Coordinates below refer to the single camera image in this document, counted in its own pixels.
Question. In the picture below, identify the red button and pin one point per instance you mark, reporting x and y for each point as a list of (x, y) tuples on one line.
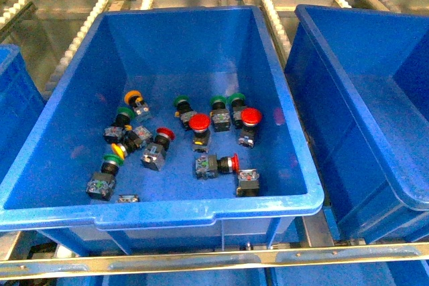
[(247, 183), (200, 125), (251, 118), (154, 155)]

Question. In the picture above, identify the green button centre right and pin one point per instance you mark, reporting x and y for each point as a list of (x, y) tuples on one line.
[(220, 114)]

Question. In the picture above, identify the green button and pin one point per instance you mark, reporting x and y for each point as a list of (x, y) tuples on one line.
[(220, 114), (184, 111), (237, 103), (102, 183), (122, 123)]

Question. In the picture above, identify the green button far right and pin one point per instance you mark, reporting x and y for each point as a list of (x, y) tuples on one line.
[(237, 103)]

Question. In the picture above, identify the large blue centre bin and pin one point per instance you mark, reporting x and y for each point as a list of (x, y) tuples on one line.
[(163, 53)]

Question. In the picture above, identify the large blue bin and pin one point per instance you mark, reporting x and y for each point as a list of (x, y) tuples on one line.
[(163, 53), (359, 79)]

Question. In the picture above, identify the red button lying sideways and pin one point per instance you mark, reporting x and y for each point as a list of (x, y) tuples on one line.
[(209, 166)]

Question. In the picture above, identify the yellow button left middle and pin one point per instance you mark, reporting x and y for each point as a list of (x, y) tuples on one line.
[(135, 139)]

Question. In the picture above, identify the small yellow button top left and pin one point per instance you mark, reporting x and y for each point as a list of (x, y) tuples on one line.
[(138, 104)]

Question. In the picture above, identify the green button left upper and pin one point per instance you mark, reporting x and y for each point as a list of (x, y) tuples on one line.
[(122, 123)]

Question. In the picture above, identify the button contact block front edge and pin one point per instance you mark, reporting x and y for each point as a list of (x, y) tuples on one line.
[(128, 198)]

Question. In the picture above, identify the white roller track right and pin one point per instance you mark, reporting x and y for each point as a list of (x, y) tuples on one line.
[(280, 38)]

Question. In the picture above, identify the white roller track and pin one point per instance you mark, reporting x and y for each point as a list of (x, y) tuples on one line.
[(280, 38), (71, 50)]

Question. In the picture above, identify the green button lower left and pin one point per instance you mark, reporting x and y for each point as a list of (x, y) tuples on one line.
[(102, 183)]

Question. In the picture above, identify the large blue right bin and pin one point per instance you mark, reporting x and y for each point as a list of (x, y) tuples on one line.
[(359, 79)]

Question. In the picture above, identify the white roller track left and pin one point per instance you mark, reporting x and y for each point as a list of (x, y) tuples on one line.
[(71, 50)]

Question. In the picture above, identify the blue left bin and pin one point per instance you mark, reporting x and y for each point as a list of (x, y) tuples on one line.
[(21, 104)]

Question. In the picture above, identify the metal front rack rail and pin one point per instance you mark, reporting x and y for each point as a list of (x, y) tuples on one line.
[(256, 259)]

